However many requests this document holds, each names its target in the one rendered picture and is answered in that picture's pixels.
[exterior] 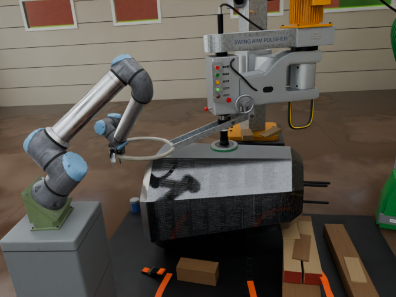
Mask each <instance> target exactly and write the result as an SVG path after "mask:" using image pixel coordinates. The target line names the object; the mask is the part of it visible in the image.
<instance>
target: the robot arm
mask: <svg viewBox="0 0 396 297"><path fill-rule="evenodd" d="M127 85H129V86H130V87H131V89H132V91H131V96H132V98H131V100H130V102H129V104H128V106H127V108H126V110H125V112H124V114H123V116H122V118H121V115H120V114H116V113H112V114H108V116H107V118H105V119H102V120H99V121H98V122H96V123H95V125H94V129H95V132H96V133H97V134H99V135H103V136H104V137H105V138H106V139H107V140H108V141H109V142H110V143H108V147H110V148H111V149H110V152H109V156H110V160H111V163H112V165H113V166H114V163H115V162H116V159H115V155H118V154H122V155H123V154H124V153H125V146H126V145H127V144H128V140H127V138H128V136H129V134H130V132H131V130H132V129H133V127H134V125H135V123H136V121H137V119H138V117H139V116H140V114H141V112H142V110H143V108H144V106H145V105H146V104H148V103H149V102H150V101H151V99H152V98H153V92H154V90H153V83H152V81H151V78H150V76H149V74H148V72H147V71H146V70H144V68H143V67H142V66H141V65H140V64H139V63H138V62H137V61H136V60H135V59H134V58H133V57H131V56H130V55H129V54H121V55H119V56H118V57H116V58H115V59H114V60H113V61H112V63H111V69H110V70H109V72H108V73H107V74H106V75H105V76H103V78H102V79H101V80H99V82H98V83H96V85H95V86H93V88H92V89H90V90H89V92H88V93H86V95H85V96H83V98H82V99H80V101H79V102H78V103H76V105H75V106H73V108H71V109H70V110H69V111H68V112H67V113H66V114H65V115H64V116H63V117H62V118H61V119H60V120H59V121H58V122H57V123H56V124H55V125H54V126H53V127H46V128H39V129H38V130H35V131H33V132H32V133H31V134H30V135H29V136H28V137H27V138H26V139H25V141H24V145H23V147H24V150H25V151H26V152H27V154H28V155H29V156H30V157H31V158H32V159H33V160H34V162H36V164H37V165H39V166H40V168H42V169H43V171H45V172H46V174H47V176H46V178H44V179H42V180H40V181H38V182H36V183H35V184H34V185H33V187H32V189H31V193H32V196H33V198H34V199H35V201H36V202H37V203H38V204H40V205H41V206H42V207H44V208H46V209H50V210H59V209H61V208H63V207H64V205H65V204H66V202H67V199H68V195H69V194H70V193H71V192H72V191H73V190H74V188H75V187H76V186H77V185H78V184H79V182H80V181H81V180H82V179H83V178H84V177H85V175H86V174H87V171H88V166H87V164H86V162H85V161H84V159H83V158H82V157H81V156H80V155H78V154H77V153H73V152H67V151H66V149H67V148H69V146H70V145H69V142H70V140H71V139H72V138H73V137H74V136H75V135H76V134H77V133H78V132H79V131H80V130H81V129H82V128H83V127H84V126H85V125H86V124H87V123H88V122H89V121H90V120H91V119H92V118H94V117H95V116H96V115H97V114H98V113H99V112H100V111H101V110H102V109H103V108H104V107H105V106H106V105H107V104H108V103H109V102H110V101H111V100H112V99H113V98H114V97H115V96H116V95H117V94H118V93H119V92H120V91H121V90H122V89H123V88H124V87H126V86H127ZM113 153H114V154H113Z"/></svg>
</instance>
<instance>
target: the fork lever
mask: <svg viewBox="0 0 396 297"><path fill-rule="evenodd" d="M228 117H230V120H229V121H227V122H225V123H222V124H219V125H218V122H217V121H214V122H212V123H210V124H207V125H205V126H203V127H200V128H198V129H195V130H193V131H191V132H189V133H186V134H184V135H182V136H179V137H176V138H174V139H172V140H170V143H173V144H172V145H171V146H172V147H174V148H175V150H178V149H180V148H182V147H184V146H187V145H189V144H192V143H194V142H196V141H199V140H201V139H203V138H205V137H208V136H211V135H212V134H215V133H218V132H220V131H222V130H224V129H227V128H229V127H231V126H234V125H236V124H239V123H241V122H243V121H246V120H248V114H240V113H233V114H231V115H229V116H228Z"/></svg>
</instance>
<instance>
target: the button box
mask: <svg viewBox="0 0 396 297"><path fill-rule="evenodd" d="M210 65H211V79H212V102H213V103H215V102H221V101H223V65H222V61H218V62H211V63H210ZM216 65H218V66H219V67H220V69H219V70H215V66H216ZM217 72H218V73H219V74H220V77H219V78H216V77H215V74H216V73H217ZM216 80H219V81H220V84H219V85H216V83H215V82H216ZM217 87H219V88H220V91H219V92H216V88H217ZM217 94H220V99H217V98H216V95H217Z"/></svg>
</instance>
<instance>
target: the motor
mask: <svg viewBox="0 0 396 297"><path fill-rule="evenodd" d="M330 4H331V0H290V7H289V24H292V25H287V26H284V25H282V26H280V28H310V27H327V26H333V24H332V23H331V22H329V23H328V24H320V22H323V14H324V5H330Z"/></svg>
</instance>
